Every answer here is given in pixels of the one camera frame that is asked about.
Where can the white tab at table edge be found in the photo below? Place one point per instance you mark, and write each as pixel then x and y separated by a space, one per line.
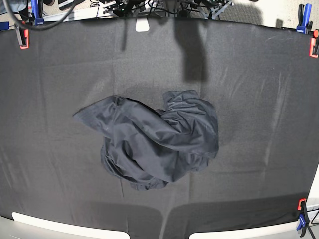
pixel 142 25

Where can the orange clamp far right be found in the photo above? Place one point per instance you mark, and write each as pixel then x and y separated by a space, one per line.
pixel 314 45

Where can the blue bar clamp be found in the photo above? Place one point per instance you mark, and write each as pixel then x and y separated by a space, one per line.
pixel 36 12
pixel 304 26

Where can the orange clamp far left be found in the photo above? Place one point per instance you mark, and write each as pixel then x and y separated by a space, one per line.
pixel 22 36

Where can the blue bar clamp far right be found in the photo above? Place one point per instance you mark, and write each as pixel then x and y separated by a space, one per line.
pixel 304 26

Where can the blue orange clamp near right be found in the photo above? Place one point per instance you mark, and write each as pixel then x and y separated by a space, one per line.
pixel 304 222

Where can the black table cover cloth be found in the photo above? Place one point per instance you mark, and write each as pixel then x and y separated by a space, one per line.
pixel 262 82

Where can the dark navy t-shirt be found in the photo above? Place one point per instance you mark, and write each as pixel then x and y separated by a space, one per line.
pixel 152 148

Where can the blue bar clamp far left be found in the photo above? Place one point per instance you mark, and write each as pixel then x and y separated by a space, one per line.
pixel 36 12

